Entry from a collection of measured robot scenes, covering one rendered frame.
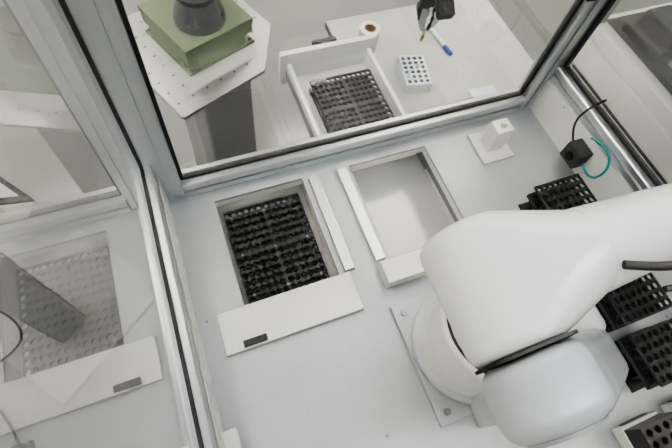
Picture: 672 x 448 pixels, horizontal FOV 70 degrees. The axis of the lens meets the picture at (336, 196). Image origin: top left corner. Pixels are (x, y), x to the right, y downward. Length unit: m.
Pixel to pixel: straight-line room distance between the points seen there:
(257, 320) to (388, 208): 0.46
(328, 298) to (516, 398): 0.59
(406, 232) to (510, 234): 0.75
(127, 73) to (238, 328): 0.49
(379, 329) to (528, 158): 0.58
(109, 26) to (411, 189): 0.81
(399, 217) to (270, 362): 0.49
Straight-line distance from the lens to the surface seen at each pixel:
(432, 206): 1.25
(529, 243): 0.46
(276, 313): 0.96
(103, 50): 0.75
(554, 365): 0.44
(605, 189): 1.25
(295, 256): 1.05
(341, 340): 0.96
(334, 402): 0.94
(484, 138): 1.22
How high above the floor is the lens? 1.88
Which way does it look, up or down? 60 degrees down
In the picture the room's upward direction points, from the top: 11 degrees clockwise
